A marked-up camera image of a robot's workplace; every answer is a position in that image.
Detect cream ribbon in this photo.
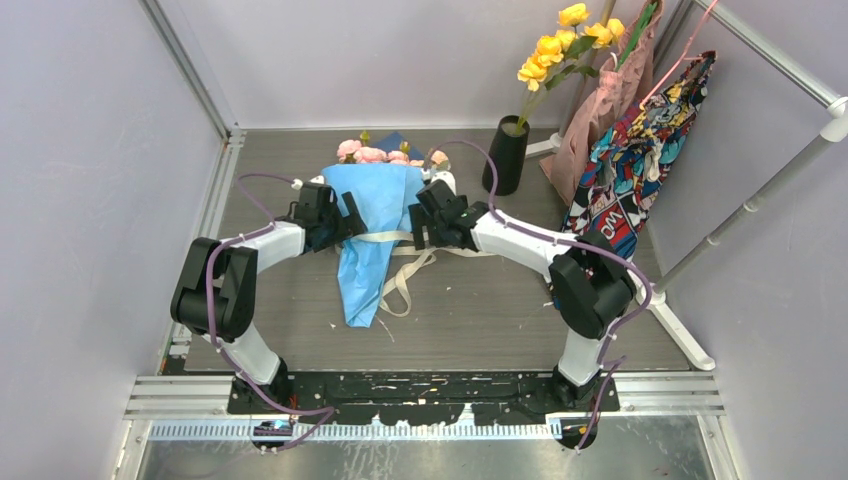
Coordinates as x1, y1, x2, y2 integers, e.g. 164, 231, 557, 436
357, 230, 491, 318

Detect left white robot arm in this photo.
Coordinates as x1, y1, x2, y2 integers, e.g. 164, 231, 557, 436
170, 182, 367, 413

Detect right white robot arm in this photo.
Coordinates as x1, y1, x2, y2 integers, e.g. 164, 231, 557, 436
409, 180, 636, 411

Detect black vase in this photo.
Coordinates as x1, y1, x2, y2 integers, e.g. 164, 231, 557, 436
481, 115, 530, 196

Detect yellow flowers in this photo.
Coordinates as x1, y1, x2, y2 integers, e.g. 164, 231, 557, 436
514, 2, 625, 134

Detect colourful cartoon print garment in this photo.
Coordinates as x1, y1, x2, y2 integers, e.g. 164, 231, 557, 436
560, 50, 717, 260

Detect pink garment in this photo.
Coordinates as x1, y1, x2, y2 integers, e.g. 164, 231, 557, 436
540, 1, 664, 205

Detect green clothes hanger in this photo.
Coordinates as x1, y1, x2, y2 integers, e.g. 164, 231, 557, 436
615, 0, 662, 72

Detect pink clothes hanger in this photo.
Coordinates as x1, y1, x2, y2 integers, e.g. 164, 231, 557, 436
639, 0, 719, 111

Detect white metal clothes rack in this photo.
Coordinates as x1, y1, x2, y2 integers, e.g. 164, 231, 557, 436
525, 0, 848, 372

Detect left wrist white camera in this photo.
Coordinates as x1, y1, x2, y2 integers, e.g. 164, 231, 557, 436
291, 175, 326, 190

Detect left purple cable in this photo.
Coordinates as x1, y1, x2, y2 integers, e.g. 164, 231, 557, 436
203, 173, 336, 453

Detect purple cable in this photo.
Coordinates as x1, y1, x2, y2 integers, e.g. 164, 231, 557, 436
203, 173, 336, 453
423, 139, 656, 453

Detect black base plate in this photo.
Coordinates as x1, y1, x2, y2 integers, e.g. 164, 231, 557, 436
264, 371, 620, 426

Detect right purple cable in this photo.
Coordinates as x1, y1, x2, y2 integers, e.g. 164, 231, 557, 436
423, 139, 656, 453

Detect white slotted cable duct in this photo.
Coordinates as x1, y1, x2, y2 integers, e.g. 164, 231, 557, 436
149, 419, 562, 442

